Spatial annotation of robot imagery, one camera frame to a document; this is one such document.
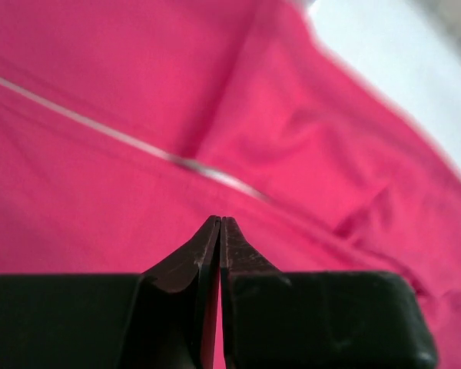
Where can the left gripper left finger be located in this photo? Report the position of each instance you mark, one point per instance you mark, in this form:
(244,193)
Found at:
(162,318)

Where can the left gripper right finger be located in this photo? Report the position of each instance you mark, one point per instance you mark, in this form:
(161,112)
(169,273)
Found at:
(332,319)

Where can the pink trousers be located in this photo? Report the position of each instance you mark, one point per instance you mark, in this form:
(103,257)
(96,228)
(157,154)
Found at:
(239,86)

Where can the pink plastic hanger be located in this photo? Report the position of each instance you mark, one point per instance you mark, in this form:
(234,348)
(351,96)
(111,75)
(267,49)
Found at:
(192,165)

